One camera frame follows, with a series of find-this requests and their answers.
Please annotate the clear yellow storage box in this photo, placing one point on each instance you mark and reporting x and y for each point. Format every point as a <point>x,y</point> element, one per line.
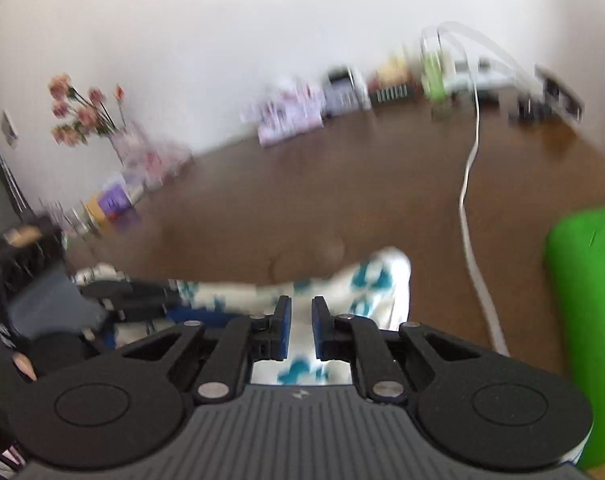
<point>395,71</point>

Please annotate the green cylindrical roll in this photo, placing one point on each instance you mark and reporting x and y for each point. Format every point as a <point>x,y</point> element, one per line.
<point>590,320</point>

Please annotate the green spray bottle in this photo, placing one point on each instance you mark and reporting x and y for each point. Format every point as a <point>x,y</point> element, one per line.
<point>435,77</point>

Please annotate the floral tissue box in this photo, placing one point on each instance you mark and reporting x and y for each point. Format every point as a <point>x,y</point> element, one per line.
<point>345,100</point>

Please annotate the folded purple floral clothes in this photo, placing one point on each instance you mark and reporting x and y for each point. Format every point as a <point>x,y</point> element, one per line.
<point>287,115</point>

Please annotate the purple tissue pack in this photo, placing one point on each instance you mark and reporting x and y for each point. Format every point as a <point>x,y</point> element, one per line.
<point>113,197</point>

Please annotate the small black box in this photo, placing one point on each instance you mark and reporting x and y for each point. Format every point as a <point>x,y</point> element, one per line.
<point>338,76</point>

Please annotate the person's left hand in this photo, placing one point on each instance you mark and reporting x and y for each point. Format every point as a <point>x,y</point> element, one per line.
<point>25,366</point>

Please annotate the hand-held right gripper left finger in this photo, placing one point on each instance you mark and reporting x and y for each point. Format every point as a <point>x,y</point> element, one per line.
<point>284,330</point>

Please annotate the small wall hanging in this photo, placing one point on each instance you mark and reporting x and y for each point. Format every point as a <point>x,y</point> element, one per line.
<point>10,127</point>

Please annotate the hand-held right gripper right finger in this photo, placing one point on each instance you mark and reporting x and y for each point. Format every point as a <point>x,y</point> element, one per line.
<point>318,330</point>

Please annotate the clear red printed plastic bag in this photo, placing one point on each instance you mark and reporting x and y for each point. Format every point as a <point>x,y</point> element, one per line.
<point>162,165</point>

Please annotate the pink artificial flower bouquet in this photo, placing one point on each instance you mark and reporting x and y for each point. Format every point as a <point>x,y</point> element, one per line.
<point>82,110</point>

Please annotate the black sign box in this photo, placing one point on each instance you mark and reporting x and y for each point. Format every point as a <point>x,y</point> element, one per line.
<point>395,92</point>

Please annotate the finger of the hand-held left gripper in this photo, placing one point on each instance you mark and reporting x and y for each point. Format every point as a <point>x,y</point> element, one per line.
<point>202,316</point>
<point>132,292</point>

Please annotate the cream teal floral garment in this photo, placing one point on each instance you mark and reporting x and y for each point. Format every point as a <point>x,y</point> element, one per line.
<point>377,285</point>

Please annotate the yellow cardboard box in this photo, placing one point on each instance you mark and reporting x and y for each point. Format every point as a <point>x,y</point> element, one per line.
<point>95,210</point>

